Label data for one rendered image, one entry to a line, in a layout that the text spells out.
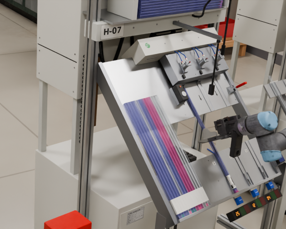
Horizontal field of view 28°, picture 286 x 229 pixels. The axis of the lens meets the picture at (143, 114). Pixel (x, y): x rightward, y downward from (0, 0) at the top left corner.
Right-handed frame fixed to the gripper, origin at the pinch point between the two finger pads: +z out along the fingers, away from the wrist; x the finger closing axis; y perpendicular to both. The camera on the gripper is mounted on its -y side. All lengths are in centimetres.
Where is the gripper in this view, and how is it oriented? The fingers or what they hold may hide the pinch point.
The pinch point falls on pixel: (209, 139)
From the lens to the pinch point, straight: 247.6
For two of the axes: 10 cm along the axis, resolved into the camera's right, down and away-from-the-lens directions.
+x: -7.4, 2.1, -6.4
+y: -2.8, -9.6, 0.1
